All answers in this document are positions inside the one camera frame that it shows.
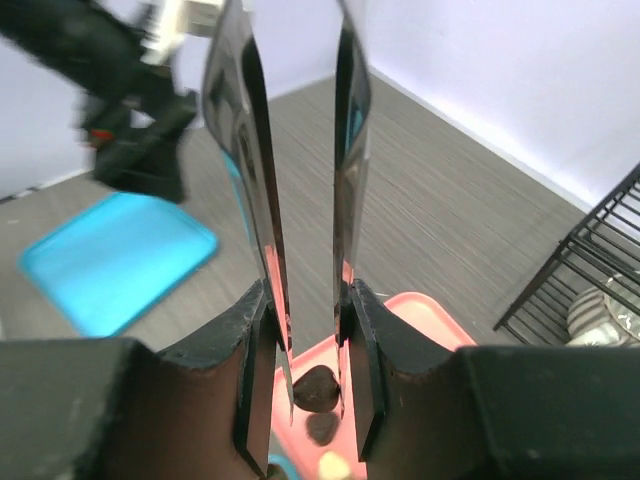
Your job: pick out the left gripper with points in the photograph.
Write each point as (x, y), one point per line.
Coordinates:
(139, 159)

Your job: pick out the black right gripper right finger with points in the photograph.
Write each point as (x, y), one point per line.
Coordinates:
(487, 412)

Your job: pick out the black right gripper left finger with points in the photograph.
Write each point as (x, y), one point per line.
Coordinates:
(114, 409)

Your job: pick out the stainless steel tongs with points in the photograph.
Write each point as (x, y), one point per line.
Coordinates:
(235, 109)

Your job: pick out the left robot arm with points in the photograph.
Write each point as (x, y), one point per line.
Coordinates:
(88, 45)

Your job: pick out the blue chocolate tin box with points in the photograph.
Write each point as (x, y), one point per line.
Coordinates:
(281, 468)

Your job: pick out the blue tin lid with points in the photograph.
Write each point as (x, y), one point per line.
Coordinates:
(110, 264)

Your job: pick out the striped ceramic cup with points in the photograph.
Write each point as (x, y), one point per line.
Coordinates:
(607, 316)

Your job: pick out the pink tray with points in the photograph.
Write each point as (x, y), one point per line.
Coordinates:
(421, 312)

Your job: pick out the black wire rack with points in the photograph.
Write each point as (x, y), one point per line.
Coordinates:
(603, 244)

